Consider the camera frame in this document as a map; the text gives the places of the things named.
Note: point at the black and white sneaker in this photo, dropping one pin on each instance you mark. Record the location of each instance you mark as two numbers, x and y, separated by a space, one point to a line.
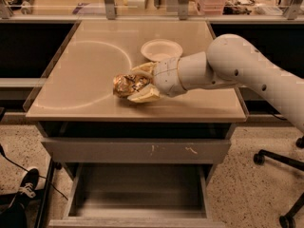
26 190

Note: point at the open middle drawer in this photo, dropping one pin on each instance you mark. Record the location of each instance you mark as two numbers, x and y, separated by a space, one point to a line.
105 195

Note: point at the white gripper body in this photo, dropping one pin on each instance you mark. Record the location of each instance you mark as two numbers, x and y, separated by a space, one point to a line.
166 76

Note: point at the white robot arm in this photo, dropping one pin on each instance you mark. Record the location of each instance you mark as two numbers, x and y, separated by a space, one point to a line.
229 61

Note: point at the grey metal post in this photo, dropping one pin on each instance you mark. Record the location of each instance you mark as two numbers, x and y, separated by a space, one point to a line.
183 9
110 11

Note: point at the orange soda can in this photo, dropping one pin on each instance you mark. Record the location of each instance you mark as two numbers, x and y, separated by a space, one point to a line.
125 85

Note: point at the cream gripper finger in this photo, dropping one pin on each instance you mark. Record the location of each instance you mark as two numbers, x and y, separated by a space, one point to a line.
147 94
145 69

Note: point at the grey metal post right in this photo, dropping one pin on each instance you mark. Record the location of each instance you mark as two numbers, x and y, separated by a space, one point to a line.
183 9

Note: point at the grey drawer cabinet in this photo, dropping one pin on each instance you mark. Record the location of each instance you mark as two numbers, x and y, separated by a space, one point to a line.
74 99

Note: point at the closed top drawer front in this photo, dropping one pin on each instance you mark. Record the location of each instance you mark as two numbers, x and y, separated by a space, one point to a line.
117 150

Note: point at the grey metal post left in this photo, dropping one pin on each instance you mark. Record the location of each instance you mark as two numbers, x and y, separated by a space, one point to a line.
110 11

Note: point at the white paper bowl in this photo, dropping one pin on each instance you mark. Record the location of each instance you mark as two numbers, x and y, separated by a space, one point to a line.
160 49

